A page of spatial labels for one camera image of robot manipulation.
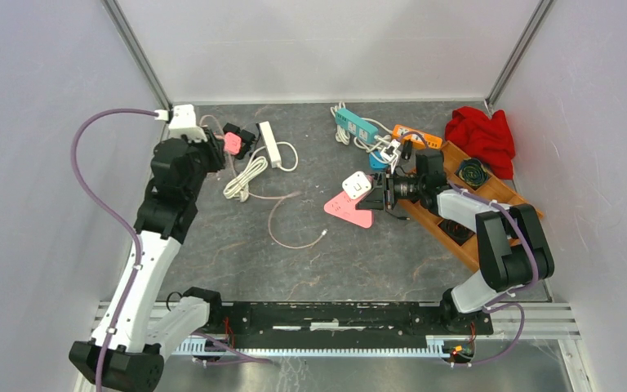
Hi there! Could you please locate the small black adapter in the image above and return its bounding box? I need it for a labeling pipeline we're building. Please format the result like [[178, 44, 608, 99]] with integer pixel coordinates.
[[223, 122, 241, 135]]

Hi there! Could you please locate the black power adapter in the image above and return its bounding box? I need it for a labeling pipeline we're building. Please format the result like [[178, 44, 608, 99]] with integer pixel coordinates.
[[401, 140, 413, 161]]

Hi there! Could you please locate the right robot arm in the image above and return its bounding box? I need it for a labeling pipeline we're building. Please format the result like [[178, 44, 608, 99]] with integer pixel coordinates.
[[357, 150, 555, 333]]

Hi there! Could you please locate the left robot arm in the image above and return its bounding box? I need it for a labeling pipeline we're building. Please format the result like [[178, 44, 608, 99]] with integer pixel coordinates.
[[69, 128, 225, 391]]

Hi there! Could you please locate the orange divided tray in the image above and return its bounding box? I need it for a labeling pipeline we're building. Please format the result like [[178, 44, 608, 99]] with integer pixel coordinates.
[[398, 140, 545, 274]]

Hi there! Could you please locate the pink thin cable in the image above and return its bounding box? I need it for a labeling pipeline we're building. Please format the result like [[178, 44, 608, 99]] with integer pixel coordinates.
[[199, 114, 329, 251]]

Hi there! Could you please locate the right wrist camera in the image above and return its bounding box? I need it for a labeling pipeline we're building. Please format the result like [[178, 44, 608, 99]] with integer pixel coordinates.
[[380, 140, 402, 174]]

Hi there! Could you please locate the white coiled cord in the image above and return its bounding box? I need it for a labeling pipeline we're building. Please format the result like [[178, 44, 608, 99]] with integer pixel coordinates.
[[222, 141, 300, 203]]

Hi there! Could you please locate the white charger plug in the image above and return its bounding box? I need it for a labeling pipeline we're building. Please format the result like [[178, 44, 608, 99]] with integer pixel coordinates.
[[342, 171, 372, 200]]

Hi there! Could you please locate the orange power strip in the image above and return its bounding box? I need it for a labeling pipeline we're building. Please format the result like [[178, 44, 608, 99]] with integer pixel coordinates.
[[392, 124, 443, 149]]

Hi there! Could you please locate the pink folding plug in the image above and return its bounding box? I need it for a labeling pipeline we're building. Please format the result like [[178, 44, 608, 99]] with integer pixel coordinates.
[[224, 132, 242, 156]]

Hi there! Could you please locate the teal power strip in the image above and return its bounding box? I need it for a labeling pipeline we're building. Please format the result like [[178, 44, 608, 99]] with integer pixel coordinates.
[[335, 108, 378, 144]]

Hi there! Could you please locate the white usb power strip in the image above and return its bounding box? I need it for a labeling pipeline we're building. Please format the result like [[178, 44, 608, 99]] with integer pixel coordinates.
[[257, 121, 282, 168]]

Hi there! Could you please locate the teal strip white cord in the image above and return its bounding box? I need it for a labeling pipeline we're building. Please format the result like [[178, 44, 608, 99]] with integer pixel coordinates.
[[331, 101, 401, 163]]

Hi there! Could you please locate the purple cable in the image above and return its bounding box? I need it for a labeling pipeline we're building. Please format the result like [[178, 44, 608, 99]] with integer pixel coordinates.
[[69, 108, 277, 392], [398, 129, 540, 369]]

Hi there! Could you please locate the red cloth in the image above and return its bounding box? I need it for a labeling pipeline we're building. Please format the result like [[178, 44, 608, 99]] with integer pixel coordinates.
[[445, 106, 516, 180]]

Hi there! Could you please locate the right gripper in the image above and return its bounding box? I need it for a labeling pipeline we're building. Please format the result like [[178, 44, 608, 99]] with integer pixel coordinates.
[[356, 167, 425, 212]]

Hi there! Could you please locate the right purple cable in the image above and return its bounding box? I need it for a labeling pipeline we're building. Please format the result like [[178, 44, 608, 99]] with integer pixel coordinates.
[[398, 129, 540, 369]]

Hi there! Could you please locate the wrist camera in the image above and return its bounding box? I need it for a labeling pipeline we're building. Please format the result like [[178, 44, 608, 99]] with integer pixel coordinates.
[[167, 104, 207, 143], [380, 140, 402, 174]]

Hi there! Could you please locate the pink square power strip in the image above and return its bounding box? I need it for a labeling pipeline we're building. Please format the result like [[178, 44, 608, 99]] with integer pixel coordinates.
[[323, 191, 373, 229]]

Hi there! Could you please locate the dark green ring object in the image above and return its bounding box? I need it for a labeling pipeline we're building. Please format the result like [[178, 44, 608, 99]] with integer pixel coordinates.
[[456, 158, 491, 189]]

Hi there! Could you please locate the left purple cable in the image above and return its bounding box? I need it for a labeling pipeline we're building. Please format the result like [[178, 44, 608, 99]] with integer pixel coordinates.
[[69, 108, 277, 392]]

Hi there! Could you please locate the black ring object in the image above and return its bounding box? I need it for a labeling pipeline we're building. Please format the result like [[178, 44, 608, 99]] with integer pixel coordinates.
[[438, 220, 474, 246]]

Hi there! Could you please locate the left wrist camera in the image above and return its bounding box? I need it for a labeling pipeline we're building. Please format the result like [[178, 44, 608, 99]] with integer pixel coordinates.
[[167, 104, 207, 143]]

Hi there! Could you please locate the blue folding extension socket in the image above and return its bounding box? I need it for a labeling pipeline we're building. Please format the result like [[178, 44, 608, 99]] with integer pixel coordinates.
[[369, 154, 389, 171]]

